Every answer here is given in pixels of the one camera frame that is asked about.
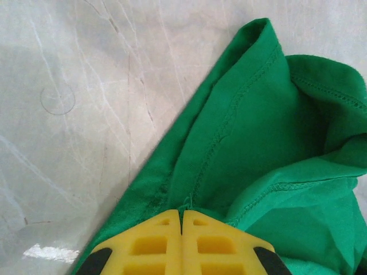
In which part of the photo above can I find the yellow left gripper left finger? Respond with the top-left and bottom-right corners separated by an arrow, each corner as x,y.
76,209 -> 183,275

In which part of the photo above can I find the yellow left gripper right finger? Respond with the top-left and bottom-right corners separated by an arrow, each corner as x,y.
182,210 -> 292,275

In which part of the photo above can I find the green t-shirt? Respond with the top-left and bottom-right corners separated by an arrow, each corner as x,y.
71,17 -> 367,275

